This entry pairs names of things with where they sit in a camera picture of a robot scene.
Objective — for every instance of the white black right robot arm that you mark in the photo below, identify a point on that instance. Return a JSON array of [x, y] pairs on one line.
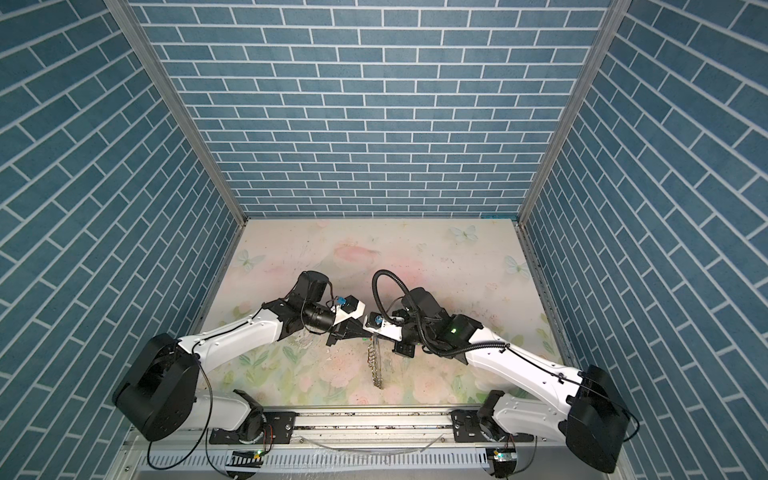
[[584, 407]]

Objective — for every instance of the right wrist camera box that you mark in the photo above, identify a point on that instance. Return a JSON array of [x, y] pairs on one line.
[[375, 323]]

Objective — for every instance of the aluminium left corner post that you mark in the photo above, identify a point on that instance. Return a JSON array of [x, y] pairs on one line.
[[134, 33]]

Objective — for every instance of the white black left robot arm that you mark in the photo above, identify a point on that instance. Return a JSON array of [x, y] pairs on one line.
[[168, 386]]

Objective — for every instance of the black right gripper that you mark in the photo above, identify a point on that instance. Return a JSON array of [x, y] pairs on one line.
[[402, 349]]

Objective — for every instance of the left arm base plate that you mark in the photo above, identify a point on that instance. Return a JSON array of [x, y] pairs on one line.
[[266, 429]]

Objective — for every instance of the large metal keyring band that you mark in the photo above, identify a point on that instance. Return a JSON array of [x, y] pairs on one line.
[[374, 361]]

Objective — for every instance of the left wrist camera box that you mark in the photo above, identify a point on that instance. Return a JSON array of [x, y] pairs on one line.
[[346, 308]]

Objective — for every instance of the perforated cable duct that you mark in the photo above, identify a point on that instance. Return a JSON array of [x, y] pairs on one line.
[[322, 460]]

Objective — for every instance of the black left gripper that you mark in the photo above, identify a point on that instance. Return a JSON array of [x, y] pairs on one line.
[[348, 331]]

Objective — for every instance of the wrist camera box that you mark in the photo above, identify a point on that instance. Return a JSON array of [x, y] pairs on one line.
[[375, 323], [346, 308]]

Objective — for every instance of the aluminium corner post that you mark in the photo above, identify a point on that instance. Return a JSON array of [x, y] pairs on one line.
[[593, 60], [134, 33]]

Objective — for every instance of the aluminium front rail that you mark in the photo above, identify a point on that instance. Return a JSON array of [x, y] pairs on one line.
[[369, 427]]

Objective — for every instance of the aluminium right corner post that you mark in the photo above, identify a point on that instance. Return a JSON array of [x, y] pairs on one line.
[[593, 60]]

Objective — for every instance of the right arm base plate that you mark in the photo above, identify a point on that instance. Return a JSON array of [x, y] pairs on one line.
[[468, 427]]

